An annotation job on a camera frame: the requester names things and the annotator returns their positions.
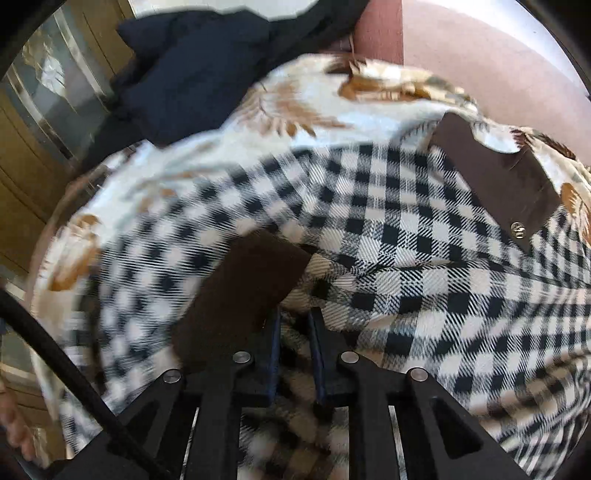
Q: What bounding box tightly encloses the black white checkered shirt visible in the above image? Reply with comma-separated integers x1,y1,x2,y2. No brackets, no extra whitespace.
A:
62,113,590,479

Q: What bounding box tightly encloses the person left hand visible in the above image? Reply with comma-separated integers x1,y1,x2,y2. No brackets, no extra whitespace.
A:
0,382,36,461

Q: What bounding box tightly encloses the leaf pattern cream blanket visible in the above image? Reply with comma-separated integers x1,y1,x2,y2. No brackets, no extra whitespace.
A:
27,52,591,462

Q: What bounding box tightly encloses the dark navy garment pile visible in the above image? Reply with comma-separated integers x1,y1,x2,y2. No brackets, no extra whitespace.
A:
78,0,367,174

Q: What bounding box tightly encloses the wooden glass cabinet door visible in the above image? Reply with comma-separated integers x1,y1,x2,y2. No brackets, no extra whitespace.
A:
1,1,133,285

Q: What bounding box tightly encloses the pink long bolster pillow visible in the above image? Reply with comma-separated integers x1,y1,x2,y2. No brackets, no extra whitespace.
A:
353,0,590,163

